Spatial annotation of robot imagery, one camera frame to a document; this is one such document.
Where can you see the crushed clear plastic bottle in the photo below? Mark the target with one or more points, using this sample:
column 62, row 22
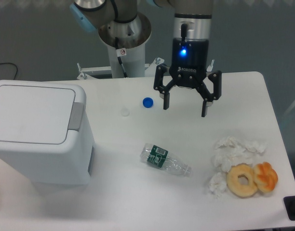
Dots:
column 162, row 159

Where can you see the crumpled white tissue large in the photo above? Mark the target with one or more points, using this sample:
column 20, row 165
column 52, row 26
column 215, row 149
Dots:
column 231, row 151

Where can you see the white plastic trash can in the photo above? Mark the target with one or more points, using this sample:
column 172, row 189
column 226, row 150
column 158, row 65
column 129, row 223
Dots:
column 45, row 132

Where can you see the blue bottle cap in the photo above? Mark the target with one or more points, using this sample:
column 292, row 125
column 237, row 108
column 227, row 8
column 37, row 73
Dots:
column 147, row 102

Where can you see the black device at corner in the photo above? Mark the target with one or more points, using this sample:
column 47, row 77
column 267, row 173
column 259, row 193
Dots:
column 289, row 203

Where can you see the twisted glazed bread roll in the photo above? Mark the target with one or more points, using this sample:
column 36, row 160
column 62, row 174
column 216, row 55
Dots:
column 265, row 177

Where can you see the crumpled white tissue small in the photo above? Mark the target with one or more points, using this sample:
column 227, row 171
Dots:
column 217, row 185

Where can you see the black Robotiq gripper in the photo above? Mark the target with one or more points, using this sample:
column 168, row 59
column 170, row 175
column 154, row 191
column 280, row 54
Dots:
column 188, row 69

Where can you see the white bottle cap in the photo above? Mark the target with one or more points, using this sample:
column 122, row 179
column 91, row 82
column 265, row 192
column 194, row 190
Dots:
column 125, row 112

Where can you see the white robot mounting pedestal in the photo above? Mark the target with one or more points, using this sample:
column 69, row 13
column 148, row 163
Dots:
column 126, row 47

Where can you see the ring donut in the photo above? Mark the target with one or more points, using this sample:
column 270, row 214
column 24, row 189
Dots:
column 240, row 181

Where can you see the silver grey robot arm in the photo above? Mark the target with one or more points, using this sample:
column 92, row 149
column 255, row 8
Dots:
column 191, row 19

